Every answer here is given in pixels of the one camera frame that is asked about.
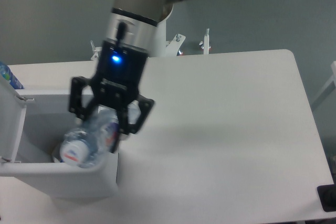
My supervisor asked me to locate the black device at table edge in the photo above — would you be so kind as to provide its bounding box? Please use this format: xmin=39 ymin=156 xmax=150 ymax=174
xmin=317 ymin=184 xmax=335 ymax=212

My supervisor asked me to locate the white frame at right edge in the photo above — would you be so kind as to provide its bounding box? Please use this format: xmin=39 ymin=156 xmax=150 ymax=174
xmin=310 ymin=61 xmax=335 ymax=111

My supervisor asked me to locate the white trash can lid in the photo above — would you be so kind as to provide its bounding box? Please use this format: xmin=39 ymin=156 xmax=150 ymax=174
xmin=1 ymin=77 xmax=26 ymax=163

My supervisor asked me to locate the clear crushed plastic bottle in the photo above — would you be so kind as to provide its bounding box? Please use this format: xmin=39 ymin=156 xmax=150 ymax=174
xmin=60 ymin=107 xmax=119 ymax=168

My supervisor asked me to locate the white middle floor bracket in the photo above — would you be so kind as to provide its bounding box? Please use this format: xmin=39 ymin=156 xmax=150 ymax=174
xmin=165 ymin=34 xmax=186 ymax=57

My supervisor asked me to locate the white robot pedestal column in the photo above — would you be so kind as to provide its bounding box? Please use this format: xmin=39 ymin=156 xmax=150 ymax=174
xmin=149 ymin=20 xmax=166 ymax=58

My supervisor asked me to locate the colourful snack packet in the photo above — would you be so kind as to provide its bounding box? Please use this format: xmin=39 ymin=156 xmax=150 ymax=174
xmin=51 ymin=144 xmax=63 ymax=163

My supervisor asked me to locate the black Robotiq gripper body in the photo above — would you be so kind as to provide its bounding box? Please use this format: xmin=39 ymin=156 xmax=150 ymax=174
xmin=90 ymin=40 xmax=149 ymax=111

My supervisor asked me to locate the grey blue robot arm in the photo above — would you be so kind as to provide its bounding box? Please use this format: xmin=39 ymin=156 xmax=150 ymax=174
xmin=69 ymin=0 xmax=184 ymax=135

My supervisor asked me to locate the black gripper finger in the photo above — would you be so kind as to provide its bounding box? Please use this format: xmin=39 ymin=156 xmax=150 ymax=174
xmin=111 ymin=94 xmax=155 ymax=154
xmin=68 ymin=76 xmax=98 ymax=122

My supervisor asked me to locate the white left floor bracket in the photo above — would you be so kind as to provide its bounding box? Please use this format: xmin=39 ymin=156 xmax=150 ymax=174
xmin=90 ymin=40 xmax=102 ymax=61

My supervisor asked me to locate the white trash can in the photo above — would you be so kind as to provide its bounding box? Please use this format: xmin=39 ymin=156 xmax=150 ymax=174
xmin=1 ymin=90 xmax=118 ymax=198

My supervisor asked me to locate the blue bottle behind bin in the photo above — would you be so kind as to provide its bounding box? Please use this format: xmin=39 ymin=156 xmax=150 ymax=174
xmin=1 ymin=62 xmax=24 ymax=90

